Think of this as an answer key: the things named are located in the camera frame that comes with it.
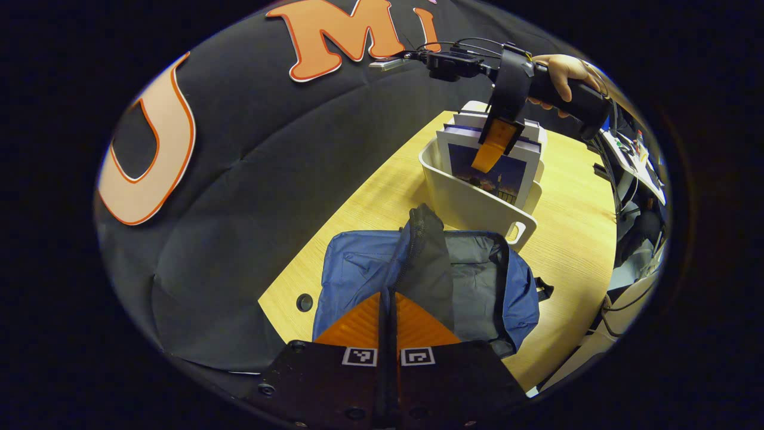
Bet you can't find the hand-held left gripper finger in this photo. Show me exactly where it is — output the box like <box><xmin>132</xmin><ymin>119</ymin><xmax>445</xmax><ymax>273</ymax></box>
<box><xmin>256</xmin><ymin>289</ymin><xmax>390</xmax><ymax>430</ymax></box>
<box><xmin>389</xmin><ymin>289</ymin><xmax>529</xmax><ymax>430</ymax></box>

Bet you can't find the blue cover book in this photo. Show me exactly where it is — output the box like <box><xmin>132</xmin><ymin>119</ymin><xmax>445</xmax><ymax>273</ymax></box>
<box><xmin>436</xmin><ymin>122</ymin><xmax>541</xmax><ymax>210</ymax></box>

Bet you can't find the grey portrait cover book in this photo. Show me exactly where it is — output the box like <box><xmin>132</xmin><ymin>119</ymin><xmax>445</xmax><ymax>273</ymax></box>
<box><xmin>445</xmin><ymin>110</ymin><xmax>541</xmax><ymax>133</ymax></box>

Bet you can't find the white bookshelf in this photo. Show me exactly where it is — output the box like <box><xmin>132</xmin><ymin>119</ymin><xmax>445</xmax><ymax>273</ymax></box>
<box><xmin>418</xmin><ymin>100</ymin><xmax>547</xmax><ymax>252</ymax></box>

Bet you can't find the blue schoolbag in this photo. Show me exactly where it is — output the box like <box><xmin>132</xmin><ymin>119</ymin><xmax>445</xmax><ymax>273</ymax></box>
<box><xmin>311</xmin><ymin>202</ymin><xmax>555</xmax><ymax>360</ymax></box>

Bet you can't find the white background desk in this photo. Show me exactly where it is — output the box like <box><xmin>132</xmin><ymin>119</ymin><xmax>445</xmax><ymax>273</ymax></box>
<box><xmin>599</xmin><ymin>127</ymin><xmax>667</xmax><ymax>205</ymax></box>

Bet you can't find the person's light clothing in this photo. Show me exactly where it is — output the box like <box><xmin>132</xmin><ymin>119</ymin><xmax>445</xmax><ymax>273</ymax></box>
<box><xmin>536</xmin><ymin>330</ymin><xmax>621</xmax><ymax>393</ymax></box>

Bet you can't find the black backdrop cloth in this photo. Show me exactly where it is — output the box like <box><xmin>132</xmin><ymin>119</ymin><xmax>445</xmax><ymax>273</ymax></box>
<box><xmin>94</xmin><ymin>0</ymin><xmax>600</xmax><ymax>375</ymax></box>

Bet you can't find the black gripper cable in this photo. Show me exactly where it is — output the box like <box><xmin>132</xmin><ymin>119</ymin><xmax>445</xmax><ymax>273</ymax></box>
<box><xmin>417</xmin><ymin>36</ymin><xmax>532</xmax><ymax>60</ymax></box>

